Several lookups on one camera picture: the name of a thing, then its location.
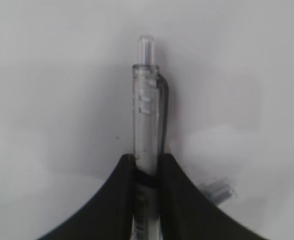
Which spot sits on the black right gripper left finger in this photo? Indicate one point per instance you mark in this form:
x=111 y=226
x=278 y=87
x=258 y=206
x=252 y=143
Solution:
x=109 y=214

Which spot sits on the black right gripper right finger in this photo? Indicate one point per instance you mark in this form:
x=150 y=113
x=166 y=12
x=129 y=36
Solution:
x=186 y=214

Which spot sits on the silver grey pen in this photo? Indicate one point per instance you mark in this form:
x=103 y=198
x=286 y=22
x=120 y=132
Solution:
x=148 y=98

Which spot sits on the light blue pen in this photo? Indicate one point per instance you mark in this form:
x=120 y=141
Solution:
x=218 y=191

